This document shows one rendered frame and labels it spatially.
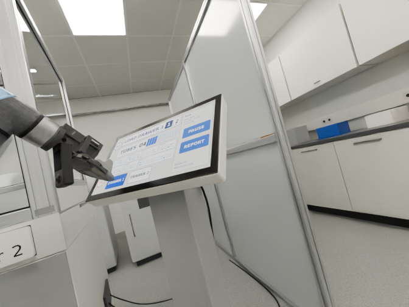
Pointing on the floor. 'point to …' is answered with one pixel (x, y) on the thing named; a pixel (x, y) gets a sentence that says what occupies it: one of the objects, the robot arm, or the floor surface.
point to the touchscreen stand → (188, 249)
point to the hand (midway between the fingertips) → (109, 179)
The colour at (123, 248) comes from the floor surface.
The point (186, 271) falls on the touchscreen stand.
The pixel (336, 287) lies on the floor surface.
